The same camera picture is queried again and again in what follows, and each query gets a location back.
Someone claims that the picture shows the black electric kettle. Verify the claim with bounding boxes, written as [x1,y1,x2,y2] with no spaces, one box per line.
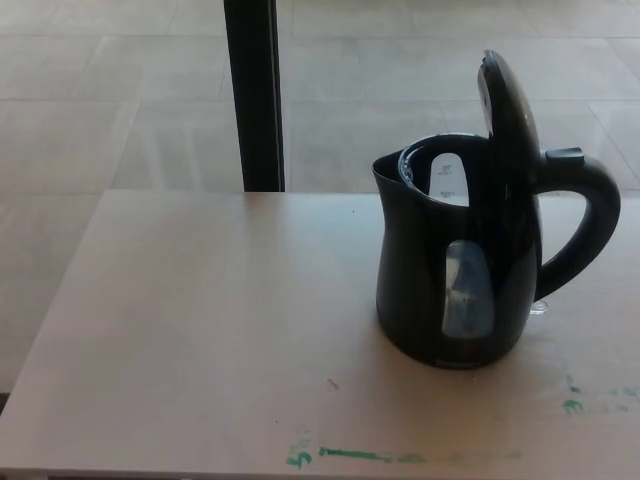
[370,49,622,372]

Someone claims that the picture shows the black vertical post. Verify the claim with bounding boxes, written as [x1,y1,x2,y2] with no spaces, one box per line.
[222,0,287,194]

